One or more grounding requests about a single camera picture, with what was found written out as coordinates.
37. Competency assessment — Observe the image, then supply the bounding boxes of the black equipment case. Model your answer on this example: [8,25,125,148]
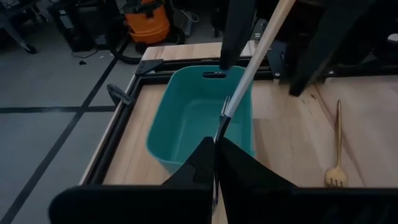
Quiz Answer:
[49,0,108,53]

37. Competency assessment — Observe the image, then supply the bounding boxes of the black table frame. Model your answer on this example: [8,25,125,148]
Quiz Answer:
[79,57,398,187]

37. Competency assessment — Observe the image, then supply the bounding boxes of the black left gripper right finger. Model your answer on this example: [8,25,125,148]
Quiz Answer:
[217,138,398,224]

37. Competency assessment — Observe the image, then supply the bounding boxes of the teal plastic bin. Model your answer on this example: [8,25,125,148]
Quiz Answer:
[146,64,256,174]

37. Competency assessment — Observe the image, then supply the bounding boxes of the orange shop vacuum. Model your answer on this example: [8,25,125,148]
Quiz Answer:
[107,0,187,65]

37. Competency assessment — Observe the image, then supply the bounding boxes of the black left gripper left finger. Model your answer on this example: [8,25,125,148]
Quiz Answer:
[49,136,216,224]

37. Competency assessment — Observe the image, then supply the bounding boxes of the black corner bracket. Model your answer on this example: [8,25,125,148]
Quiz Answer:
[135,58,164,76]
[106,83,133,106]

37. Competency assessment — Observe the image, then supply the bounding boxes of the black upright bar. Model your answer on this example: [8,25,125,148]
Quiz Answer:
[219,0,256,70]

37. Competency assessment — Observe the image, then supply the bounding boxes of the gold fork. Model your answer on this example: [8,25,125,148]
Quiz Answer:
[325,99,348,188]

